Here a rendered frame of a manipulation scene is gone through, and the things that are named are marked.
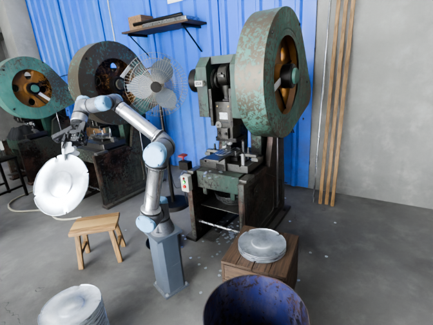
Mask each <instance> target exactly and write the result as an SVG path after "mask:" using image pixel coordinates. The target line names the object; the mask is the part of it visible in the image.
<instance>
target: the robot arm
mask: <svg viewBox="0 0 433 325"><path fill-rule="evenodd" d="M109 109H112V110H113V111H114V112H116V113H117V114H119V115H120V116H121V117H122V118H123V119H125V120H126V121H127V122H129V123H130V124H131V125H132V126H134V127H135V128H136V129H137V130H138V131H140V132H141V133H142V134H144V135H145V136H146V137H147V138H148V139H150V140H151V143H150V144H149V145H147V147H146V148H145V149H144V152H143V158H144V160H145V163H146V167H147V168H148V174H147V180H146V191H145V196H144V204H143V205H142V206H141V207H140V215H139V216H138V217H137V220H136V225H137V227H138V228H139V229H140V230H141V231H143V232H146V233H149V232H151V234H152V235H153V236H155V237H164V236H167V235H169V234H171V233H172V232H173V231H174V229H175V228H174V224H173V222H172V220H171V219H170V215H169V206H168V200H167V198H166V197H162V196H160V194H161V189H162V181H163V176H164V170H165V169H166V168H167V167H168V161H169V158H170V157H171V156H172V155H173V154H174V152H175V143H174V141H173V139H172V138H171V137H170V136H169V135H168V134H167V133H166V132H164V131H163V130H159V129H158V128H156V127H155V126H153V125H152V124H151V123H150V122H149V121H147V120H146V119H145V118H143V116H141V115H140V114H139V113H137V112H136V111H135V110H134V109H132V108H131V107H130V106H128V105H127V104H126V103H125V102H124V101H123V98H122V97H121V96H120V95H119V94H110V95H100V96H98V97H93V98H89V97H87V96H83V95H80V96H78V98H77V100H76V102H75V106H74V109H73V113H72V116H71V119H70V125H71V126H69V127H67V128H65V129H63V130H61V131H60V132H57V133H55V134H53V135H52V139H53V140H54V141H55V142H56V143H60V142H61V148H62V155H63V159H64V161H65V160H66V154H71V155H74V156H78V155H79V154H80V152H78V151H77V147H76V146H87V143H88V138H89V137H88V136H87V134H86V128H89V126H90V125H89V124H87V121H88V116H89V114H90V113H96V112H103V111H106V110H109ZM86 140H87V142H86Z"/></svg>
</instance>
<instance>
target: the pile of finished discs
mask: <svg viewBox="0 0 433 325"><path fill-rule="evenodd" d="M238 250H239V252H240V254H241V255H242V256H243V257H244V258H246V259H247V260H249V261H252V262H254V261H256V262H257V263H271V262H275V261H278V260H279V259H281V258H282V257H283V256H284V255H285V252H286V241H285V238H284V237H283V236H282V235H279V233H278V232H277V231H274V230H270V229H265V228H256V229H252V230H249V231H248V232H244V233H243V234H241V236H240V237H239V239H238Z"/></svg>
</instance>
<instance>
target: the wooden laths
mask: <svg viewBox="0 0 433 325"><path fill-rule="evenodd" d="M348 1H349V0H344V5H343V18H342V31H341V38H340V51H339V58H338V71H337V79H336V91H335V99H334V111H333V119H332V132H331V145H330V152H329V165H328V172H327V185H326V192H325V204H327V205H328V202H329V189H330V182H331V170H332V157H333V150H334V138H335V131H336V118H337V111H338V99H339V92H340V79H341V72H342V60H343V47H344V40H345V27H346V20H347V8H348ZM331 3H332V0H329V13H328V21H327V35H326V44H325V58H324V66H323V81H322V96H321V104H320V119H319V127H318V142H317V150H316V164H315V173H314V188H313V202H314V196H315V188H316V174H317V165H318V151H319V143H320V129H321V121H322V106H323V92H324V84H325V69H326V62H327V47H328V39H329V25H330V17H331ZM340 3H341V0H336V15H335V22H334V36H333V44H332V57H331V71H330V79H329V93H328V100H327V114H326V122H325V135H324V143H323V157H322V171H321V179H320V192H319V200H318V204H322V196H323V182H324V175H325V162H326V155H327V141H328V134H329V120H330V113H331V99H332V86H333V79H334V65H335V58H336V45H337V37H338V24H339V16H340ZM355 3H356V0H351V11H350V18H349V30H348V37H347V49H346V56H345V68H344V75H343V88H342V99H341V106H340V119H339V126H338V138H337V145H336V157H335V163H334V176H333V183H332V195H331V206H334V200H335V193H336V181H337V174H338V163H339V156H340V144H341V138H342V126H343V114H344V107H345V95H346V89H347V77H348V70H349V58H350V52H351V40H352V28H353V21H354V9H355Z"/></svg>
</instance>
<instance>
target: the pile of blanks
mask: <svg viewBox="0 0 433 325"><path fill-rule="evenodd" d="M80 325H110V323H109V320H108V318H107V314H106V310H105V307H104V301H103V298H102V296H101V300H100V304H99V306H98V308H97V309H96V310H95V312H94V313H93V314H92V315H91V316H90V317H89V318H88V319H87V320H86V321H84V322H83V323H82V324H80Z"/></svg>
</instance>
